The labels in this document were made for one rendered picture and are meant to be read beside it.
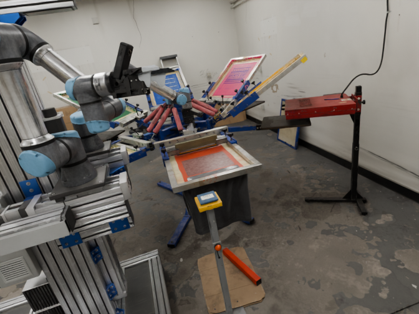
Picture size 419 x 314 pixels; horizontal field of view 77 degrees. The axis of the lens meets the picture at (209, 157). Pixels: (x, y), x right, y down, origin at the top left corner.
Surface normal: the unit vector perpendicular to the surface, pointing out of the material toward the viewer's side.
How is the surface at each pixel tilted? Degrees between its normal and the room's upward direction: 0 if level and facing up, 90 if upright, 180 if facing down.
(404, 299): 0
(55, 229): 90
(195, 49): 90
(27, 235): 90
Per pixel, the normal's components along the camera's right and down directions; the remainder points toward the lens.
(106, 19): 0.25, 0.33
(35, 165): -0.12, 0.51
